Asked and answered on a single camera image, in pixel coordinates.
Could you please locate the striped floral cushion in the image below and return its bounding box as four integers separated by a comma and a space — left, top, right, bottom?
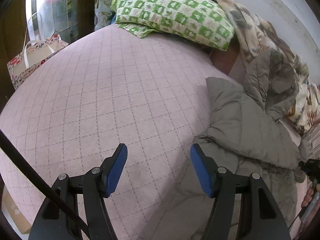
299, 125, 320, 161

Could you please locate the olive quilted hooded jacket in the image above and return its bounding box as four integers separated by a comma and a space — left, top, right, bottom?
139, 77, 304, 239

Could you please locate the green white patterned pillow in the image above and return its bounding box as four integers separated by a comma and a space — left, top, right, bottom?
111, 0, 234, 51

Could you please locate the black cable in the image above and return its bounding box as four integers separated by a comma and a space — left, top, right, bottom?
0, 129, 91, 238

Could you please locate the leaf print fleece blanket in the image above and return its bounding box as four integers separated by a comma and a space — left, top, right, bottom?
211, 0, 319, 135

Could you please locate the stained glass door panel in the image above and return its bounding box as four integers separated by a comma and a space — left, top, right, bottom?
25, 0, 79, 43

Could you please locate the floral paper gift bag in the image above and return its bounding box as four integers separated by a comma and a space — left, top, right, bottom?
6, 12, 70, 91

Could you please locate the person's right hand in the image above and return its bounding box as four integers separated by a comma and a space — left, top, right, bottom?
301, 184, 320, 207

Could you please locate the pink quilted mattress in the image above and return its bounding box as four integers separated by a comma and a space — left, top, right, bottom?
1, 25, 225, 239

